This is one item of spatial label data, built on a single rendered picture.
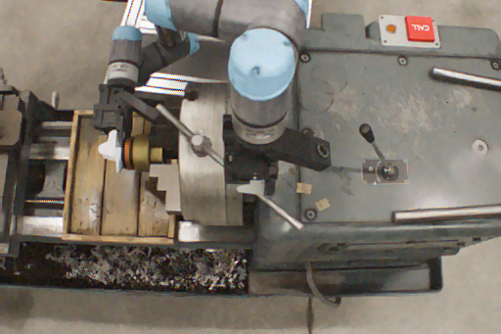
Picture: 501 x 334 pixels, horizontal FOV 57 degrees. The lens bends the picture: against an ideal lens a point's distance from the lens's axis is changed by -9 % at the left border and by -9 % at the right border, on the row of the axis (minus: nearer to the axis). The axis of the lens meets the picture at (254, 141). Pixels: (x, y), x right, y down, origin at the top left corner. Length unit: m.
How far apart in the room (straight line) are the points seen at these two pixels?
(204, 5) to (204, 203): 0.46
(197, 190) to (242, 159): 0.26
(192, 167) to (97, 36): 1.73
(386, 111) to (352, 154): 0.12
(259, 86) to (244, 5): 0.13
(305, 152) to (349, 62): 0.33
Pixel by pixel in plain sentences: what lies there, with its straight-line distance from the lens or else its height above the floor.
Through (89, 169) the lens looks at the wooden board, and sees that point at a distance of 1.37.
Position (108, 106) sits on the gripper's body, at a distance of 1.15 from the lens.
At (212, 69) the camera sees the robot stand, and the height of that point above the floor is 0.21.
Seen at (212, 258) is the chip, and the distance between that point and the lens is 1.60.
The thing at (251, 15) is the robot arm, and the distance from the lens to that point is 0.65.
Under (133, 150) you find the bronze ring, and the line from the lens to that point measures 1.10.
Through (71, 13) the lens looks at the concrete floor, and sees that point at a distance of 2.74.
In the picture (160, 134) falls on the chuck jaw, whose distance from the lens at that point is 1.07.
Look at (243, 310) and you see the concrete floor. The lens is 2.14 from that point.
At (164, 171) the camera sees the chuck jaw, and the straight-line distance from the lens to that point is 1.09.
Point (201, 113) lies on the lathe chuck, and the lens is 0.98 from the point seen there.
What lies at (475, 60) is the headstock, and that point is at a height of 1.25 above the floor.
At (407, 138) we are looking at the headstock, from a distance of 0.99.
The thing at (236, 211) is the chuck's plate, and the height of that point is 1.15.
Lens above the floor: 2.14
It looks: 71 degrees down
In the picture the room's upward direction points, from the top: 3 degrees clockwise
